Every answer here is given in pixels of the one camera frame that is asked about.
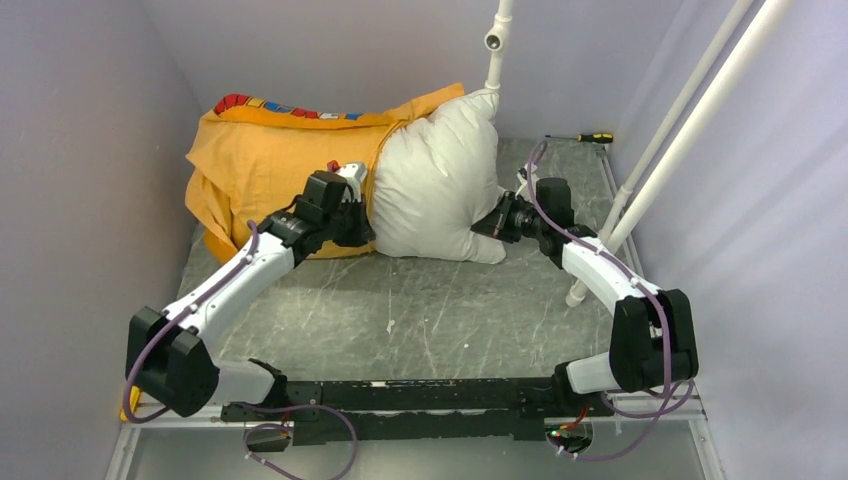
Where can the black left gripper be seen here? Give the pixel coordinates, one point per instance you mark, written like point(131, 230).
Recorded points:
point(364, 232)

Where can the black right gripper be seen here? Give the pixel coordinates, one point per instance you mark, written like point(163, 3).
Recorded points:
point(494, 223)

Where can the white pillow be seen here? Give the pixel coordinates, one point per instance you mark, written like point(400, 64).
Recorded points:
point(435, 178)

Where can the yellow pillowcase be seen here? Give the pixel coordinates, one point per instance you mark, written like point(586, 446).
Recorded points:
point(251, 156)

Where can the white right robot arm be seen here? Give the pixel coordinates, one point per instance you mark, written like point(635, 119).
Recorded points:
point(652, 343)

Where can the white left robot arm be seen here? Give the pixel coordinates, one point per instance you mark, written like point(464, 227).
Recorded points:
point(170, 351)

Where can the yellow black screwdriver right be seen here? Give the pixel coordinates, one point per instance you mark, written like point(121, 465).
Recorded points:
point(595, 138)

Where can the yellow screwdriver near base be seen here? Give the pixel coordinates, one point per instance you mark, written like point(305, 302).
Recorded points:
point(131, 403)

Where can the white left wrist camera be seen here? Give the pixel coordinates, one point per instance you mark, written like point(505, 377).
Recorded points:
point(355, 174)

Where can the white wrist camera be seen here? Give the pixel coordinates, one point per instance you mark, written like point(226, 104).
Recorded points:
point(355, 174)
point(525, 177)

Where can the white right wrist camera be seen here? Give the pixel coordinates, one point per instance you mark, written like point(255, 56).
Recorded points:
point(525, 177)

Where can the aluminium table edge rail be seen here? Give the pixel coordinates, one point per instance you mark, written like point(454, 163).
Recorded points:
point(618, 238)

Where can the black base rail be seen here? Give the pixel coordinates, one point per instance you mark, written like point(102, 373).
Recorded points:
point(523, 409)

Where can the white pvc pipe frame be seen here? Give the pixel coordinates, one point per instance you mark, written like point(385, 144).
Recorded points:
point(672, 80)

